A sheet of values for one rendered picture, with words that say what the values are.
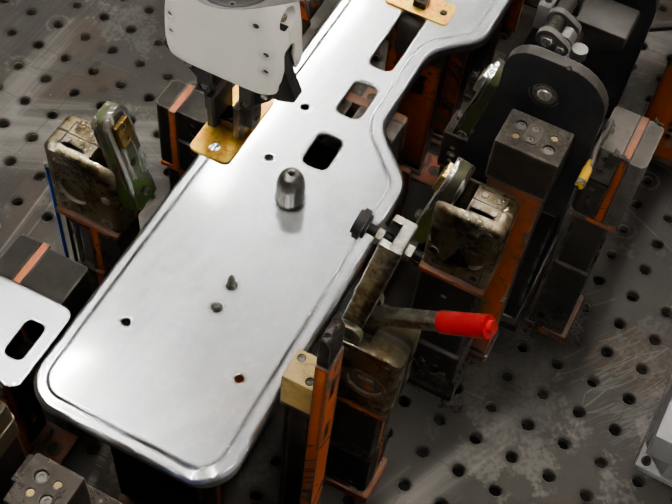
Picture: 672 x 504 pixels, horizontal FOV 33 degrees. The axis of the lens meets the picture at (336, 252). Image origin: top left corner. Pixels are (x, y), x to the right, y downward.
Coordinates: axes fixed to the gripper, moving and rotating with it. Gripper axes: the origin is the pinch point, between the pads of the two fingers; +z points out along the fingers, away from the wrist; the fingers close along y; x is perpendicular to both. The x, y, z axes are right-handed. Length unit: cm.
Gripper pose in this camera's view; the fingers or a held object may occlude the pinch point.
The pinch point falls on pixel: (232, 105)
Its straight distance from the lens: 95.8
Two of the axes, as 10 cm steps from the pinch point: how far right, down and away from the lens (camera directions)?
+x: -4.6, 7.3, -5.1
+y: -8.9, -4.1, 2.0
